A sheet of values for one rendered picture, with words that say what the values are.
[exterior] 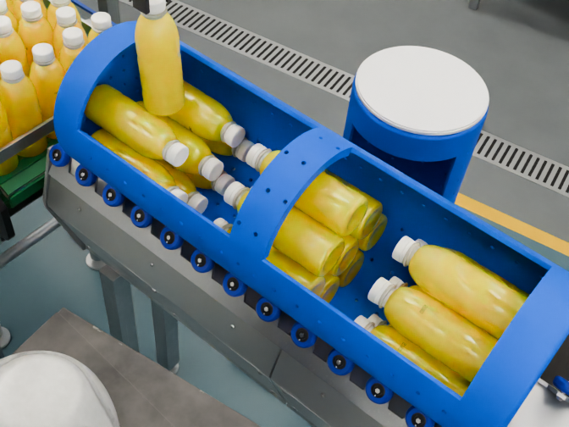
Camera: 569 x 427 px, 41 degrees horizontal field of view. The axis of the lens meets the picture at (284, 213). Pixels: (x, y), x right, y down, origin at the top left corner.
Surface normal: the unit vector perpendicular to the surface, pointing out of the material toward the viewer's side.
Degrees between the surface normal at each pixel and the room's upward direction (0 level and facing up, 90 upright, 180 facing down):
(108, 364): 5
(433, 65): 0
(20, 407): 10
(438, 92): 0
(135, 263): 70
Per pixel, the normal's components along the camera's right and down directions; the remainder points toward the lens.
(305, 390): -0.57, 0.30
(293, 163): -0.05, -0.51
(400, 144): -0.35, 0.69
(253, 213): -0.45, 0.03
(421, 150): -0.08, 0.75
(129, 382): 0.13, -0.69
